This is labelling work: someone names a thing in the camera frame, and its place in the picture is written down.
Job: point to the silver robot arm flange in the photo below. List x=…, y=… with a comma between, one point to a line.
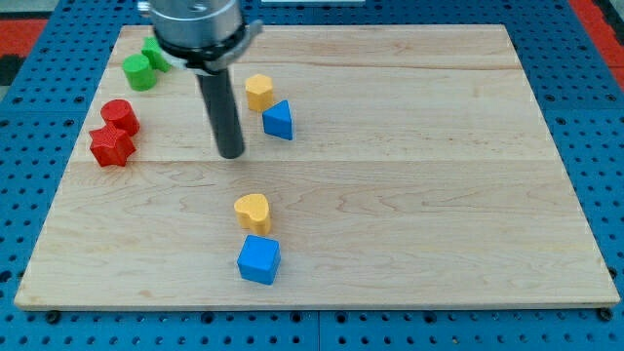
x=202, y=36

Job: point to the blue triangle block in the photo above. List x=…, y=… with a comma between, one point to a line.
x=278, y=120

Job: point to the yellow heart block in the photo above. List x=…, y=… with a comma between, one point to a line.
x=253, y=212

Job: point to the blue cube block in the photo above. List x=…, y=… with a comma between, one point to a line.
x=259, y=259

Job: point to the yellow hexagon block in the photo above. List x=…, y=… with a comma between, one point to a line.
x=259, y=92

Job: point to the wooden board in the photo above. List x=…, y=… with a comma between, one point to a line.
x=421, y=176

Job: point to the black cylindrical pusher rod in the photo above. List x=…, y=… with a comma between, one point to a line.
x=220, y=102

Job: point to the green star block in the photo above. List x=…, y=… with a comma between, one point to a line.
x=151, y=49

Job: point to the green cylinder block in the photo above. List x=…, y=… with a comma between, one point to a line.
x=139, y=73

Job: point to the red star block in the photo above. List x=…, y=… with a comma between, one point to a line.
x=111, y=146

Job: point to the red cylinder block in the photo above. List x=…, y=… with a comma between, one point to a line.
x=120, y=114

